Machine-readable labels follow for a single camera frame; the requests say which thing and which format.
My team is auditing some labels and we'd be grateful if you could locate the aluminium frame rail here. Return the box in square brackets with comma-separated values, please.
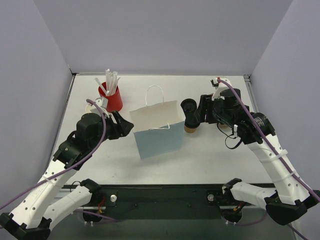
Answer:
[243, 74, 260, 112]

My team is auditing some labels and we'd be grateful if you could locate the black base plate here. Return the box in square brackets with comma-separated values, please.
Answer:
[71, 184, 276, 221]

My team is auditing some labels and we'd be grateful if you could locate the stack of black lids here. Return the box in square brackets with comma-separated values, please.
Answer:
[180, 98, 197, 119]

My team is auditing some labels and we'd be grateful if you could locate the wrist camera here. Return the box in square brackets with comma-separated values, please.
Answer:
[210, 77, 232, 101]
[95, 97, 109, 116]

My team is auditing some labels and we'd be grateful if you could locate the bundle of wrapped straws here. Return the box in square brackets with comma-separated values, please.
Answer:
[94, 69, 120, 97]

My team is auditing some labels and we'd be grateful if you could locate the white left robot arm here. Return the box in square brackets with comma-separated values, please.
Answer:
[0, 111, 134, 240]

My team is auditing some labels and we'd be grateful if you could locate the white and blue paper bag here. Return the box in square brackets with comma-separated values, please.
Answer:
[129, 92, 186, 160]

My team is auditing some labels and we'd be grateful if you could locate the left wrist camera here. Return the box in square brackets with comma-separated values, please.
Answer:
[95, 97, 109, 116]

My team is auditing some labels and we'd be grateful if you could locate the brown paper coffee cup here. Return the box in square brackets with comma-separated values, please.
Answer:
[184, 125, 198, 134]

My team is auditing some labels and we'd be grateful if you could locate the black coffee cup lid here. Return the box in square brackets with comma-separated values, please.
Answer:
[184, 115, 201, 129]

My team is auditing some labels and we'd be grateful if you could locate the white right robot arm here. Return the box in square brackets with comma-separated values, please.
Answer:
[180, 88, 320, 226]

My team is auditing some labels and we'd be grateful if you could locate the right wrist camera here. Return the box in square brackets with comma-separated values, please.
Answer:
[210, 77, 232, 101]

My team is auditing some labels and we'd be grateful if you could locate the stack of paper cups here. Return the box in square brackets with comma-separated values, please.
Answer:
[85, 103, 100, 116]

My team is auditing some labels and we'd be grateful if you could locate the red ribbed straw cup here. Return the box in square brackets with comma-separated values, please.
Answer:
[98, 87, 123, 113]

